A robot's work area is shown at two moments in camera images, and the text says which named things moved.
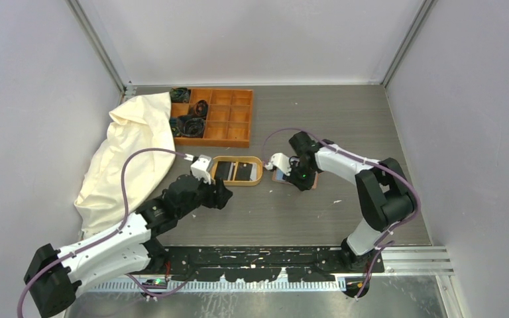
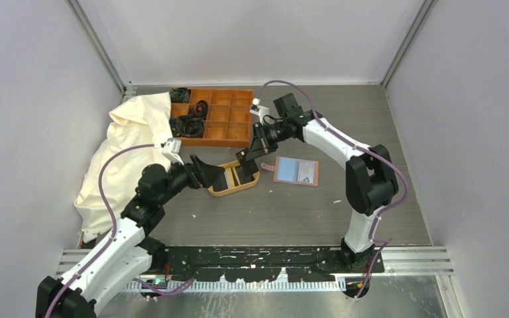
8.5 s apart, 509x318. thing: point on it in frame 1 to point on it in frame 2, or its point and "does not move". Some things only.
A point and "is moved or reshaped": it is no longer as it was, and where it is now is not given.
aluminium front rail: [421, 260] does not move
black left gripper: [216, 199] to [207, 171]
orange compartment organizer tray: [228, 121] does not move
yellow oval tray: [236, 159] is moved or reshaped
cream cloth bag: [146, 123] does not move
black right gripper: [301, 185] to [271, 147]
